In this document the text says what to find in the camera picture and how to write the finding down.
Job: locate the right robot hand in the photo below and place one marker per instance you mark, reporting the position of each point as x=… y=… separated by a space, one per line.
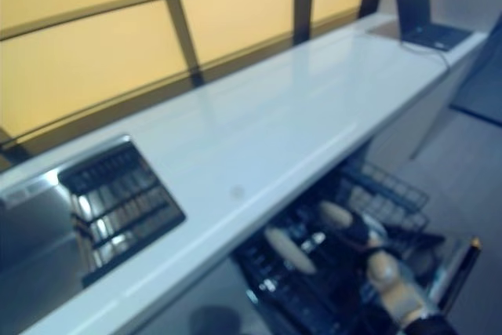
x=359 y=235

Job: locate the dark open laptop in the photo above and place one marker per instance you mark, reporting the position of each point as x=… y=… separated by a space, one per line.
x=415 y=9

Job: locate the beige round plate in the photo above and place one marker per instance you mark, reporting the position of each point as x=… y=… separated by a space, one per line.
x=333 y=213
x=292 y=250

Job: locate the blue panel with metal frame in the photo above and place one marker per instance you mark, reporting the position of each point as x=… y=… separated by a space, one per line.
x=482 y=84

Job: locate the black steel dish rack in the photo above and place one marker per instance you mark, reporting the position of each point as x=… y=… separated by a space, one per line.
x=117 y=194

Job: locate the built-in dishwasher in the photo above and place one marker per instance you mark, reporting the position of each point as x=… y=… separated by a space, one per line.
x=298 y=299

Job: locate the stainless steel sink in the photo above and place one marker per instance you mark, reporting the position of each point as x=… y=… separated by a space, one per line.
x=35 y=213

